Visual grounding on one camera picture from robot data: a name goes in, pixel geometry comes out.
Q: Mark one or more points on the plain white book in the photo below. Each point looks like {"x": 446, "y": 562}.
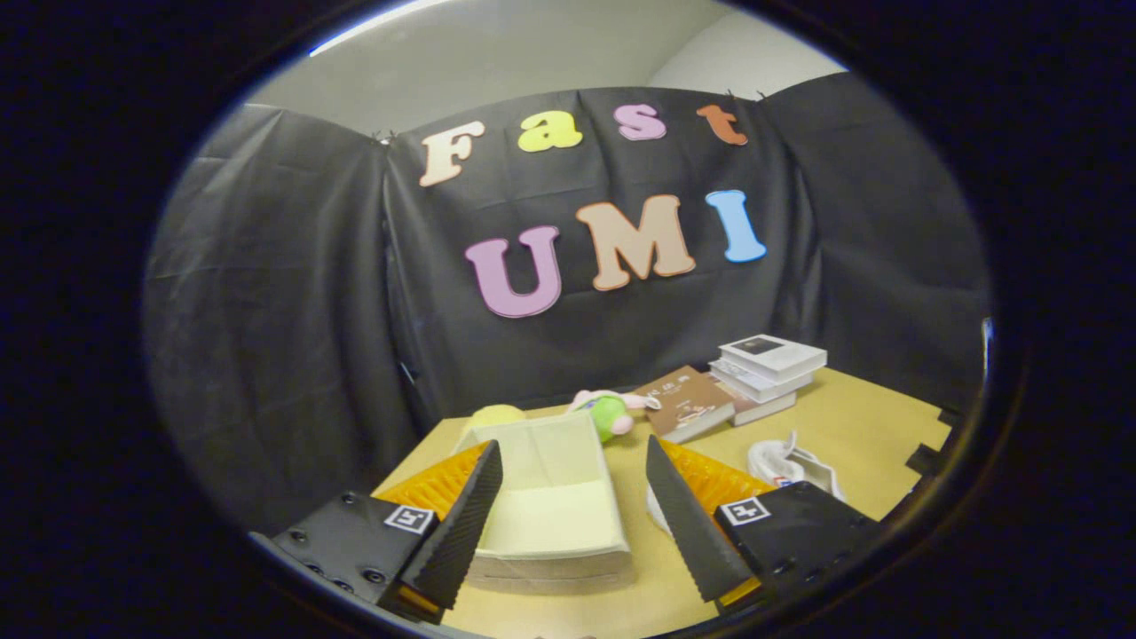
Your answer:
{"x": 750, "y": 380}

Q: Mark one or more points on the black backdrop cloth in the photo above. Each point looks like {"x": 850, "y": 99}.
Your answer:
{"x": 293, "y": 311}

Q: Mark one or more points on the beige fabric storage box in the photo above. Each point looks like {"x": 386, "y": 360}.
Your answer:
{"x": 550, "y": 524}

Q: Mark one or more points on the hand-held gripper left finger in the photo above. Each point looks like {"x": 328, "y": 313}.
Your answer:
{"x": 461, "y": 524}

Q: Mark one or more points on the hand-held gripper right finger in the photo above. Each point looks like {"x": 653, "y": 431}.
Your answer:
{"x": 688, "y": 524}

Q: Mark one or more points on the yellow rounded object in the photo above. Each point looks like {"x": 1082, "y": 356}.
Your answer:
{"x": 493, "y": 415}

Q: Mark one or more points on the green and pink plush toy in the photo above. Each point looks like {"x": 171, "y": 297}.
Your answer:
{"x": 608, "y": 415}

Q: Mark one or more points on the black table clamp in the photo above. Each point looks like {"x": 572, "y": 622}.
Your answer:
{"x": 950, "y": 415}
{"x": 927, "y": 460}

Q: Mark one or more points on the thin brown and white book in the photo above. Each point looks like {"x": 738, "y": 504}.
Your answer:
{"x": 763, "y": 410}

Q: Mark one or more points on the white book with dark picture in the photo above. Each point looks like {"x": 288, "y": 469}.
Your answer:
{"x": 781, "y": 359}

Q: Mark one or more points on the brown cover book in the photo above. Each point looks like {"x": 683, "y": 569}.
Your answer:
{"x": 688, "y": 399}

